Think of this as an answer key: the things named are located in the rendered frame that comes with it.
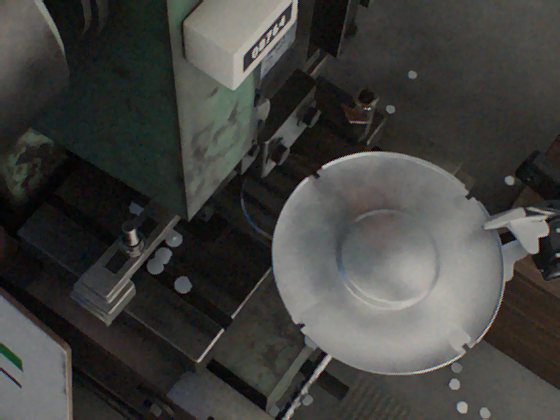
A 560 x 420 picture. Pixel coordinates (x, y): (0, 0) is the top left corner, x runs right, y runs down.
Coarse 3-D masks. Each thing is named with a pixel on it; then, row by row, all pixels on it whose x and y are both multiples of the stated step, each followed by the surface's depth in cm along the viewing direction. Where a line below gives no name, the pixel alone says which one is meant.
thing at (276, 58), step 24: (312, 0) 85; (288, 48) 87; (264, 72) 84; (288, 72) 92; (264, 96) 89; (288, 96) 92; (312, 96) 94; (264, 120) 90; (288, 120) 91; (312, 120) 94; (264, 144) 89; (288, 144) 97; (264, 168) 94
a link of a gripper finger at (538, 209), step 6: (534, 204) 105; (540, 204) 106; (546, 204) 106; (552, 204) 106; (558, 204) 107; (528, 210) 105; (534, 210) 105; (540, 210) 106; (546, 210) 106; (552, 210) 106; (558, 210) 106; (528, 216) 105; (534, 216) 105; (540, 216) 106; (552, 216) 107
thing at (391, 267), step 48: (336, 192) 108; (384, 192) 109; (432, 192) 109; (288, 240) 105; (336, 240) 106; (384, 240) 106; (432, 240) 106; (480, 240) 107; (288, 288) 103; (336, 288) 103; (384, 288) 103; (432, 288) 104; (480, 288) 105; (336, 336) 101; (384, 336) 101; (432, 336) 102; (480, 336) 102
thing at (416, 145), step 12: (396, 120) 130; (384, 132) 129; (396, 132) 129; (408, 132) 129; (384, 144) 128; (396, 144) 128; (408, 144) 128; (420, 144) 129; (432, 144) 129; (420, 156) 128; (432, 156) 128; (444, 156) 128; (456, 156) 128; (444, 168) 127; (456, 168) 127; (468, 180) 129
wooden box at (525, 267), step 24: (552, 144) 167; (528, 192) 159; (528, 264) 153; (504, 288) 160; (528, 288) 155; (552, 288) 152; (504, 312) 168; (528, 312) 162; (552, 312) 156; (504, 336) 176; (528, 336) 169; (552, 336) 163; (528, 360) 178; (552, 360) 171; (552, 384) 180
